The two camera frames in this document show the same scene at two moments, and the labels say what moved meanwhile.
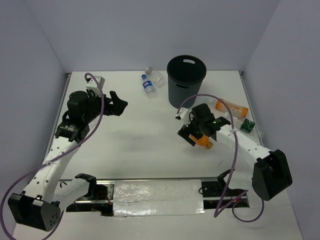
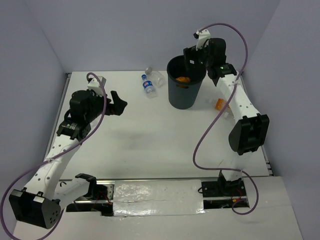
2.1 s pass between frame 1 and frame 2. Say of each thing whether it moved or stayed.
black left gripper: stayed
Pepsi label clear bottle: stayed
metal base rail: stayed
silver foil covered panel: stayed
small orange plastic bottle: moved
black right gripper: moved
